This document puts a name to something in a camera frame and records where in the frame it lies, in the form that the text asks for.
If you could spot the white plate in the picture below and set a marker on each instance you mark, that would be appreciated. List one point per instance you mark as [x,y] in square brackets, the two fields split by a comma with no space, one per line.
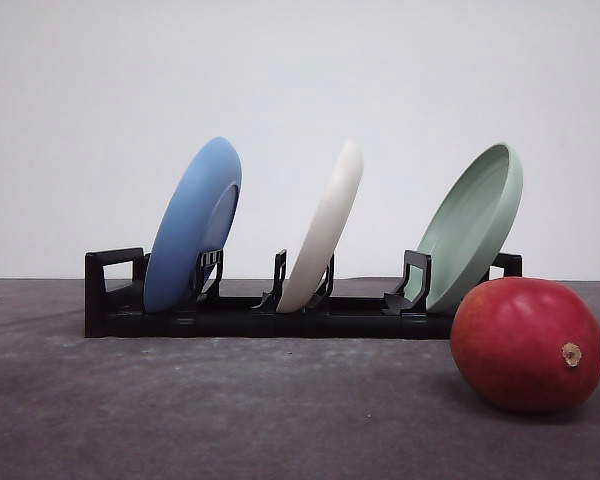
[325,231]

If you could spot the red pomegranate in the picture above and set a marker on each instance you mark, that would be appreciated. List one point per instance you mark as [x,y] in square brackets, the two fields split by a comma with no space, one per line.
[528,343]

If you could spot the blue plate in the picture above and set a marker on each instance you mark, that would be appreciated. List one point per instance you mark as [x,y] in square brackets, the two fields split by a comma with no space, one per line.
[197,219]

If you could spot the mint green plate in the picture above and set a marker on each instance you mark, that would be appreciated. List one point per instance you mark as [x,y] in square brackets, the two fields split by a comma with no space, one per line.
[469,226]

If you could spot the black plastic dish rack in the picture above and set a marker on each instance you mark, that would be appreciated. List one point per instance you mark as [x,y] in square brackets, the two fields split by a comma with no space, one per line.
[115,304]

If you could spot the grey felt table mat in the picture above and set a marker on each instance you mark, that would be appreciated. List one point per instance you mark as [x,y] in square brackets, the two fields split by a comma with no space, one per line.
[78,407]

